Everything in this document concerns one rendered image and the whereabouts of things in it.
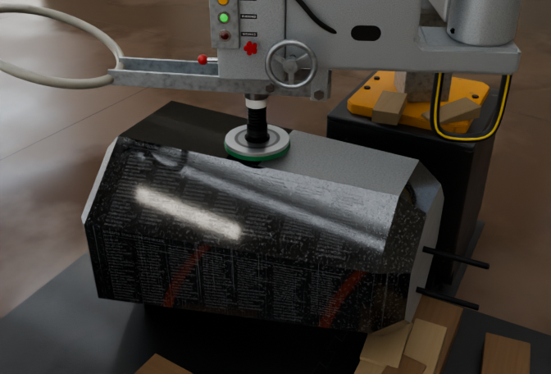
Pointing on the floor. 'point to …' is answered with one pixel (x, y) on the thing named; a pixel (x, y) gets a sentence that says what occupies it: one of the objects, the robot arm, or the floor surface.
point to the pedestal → (346, 128)
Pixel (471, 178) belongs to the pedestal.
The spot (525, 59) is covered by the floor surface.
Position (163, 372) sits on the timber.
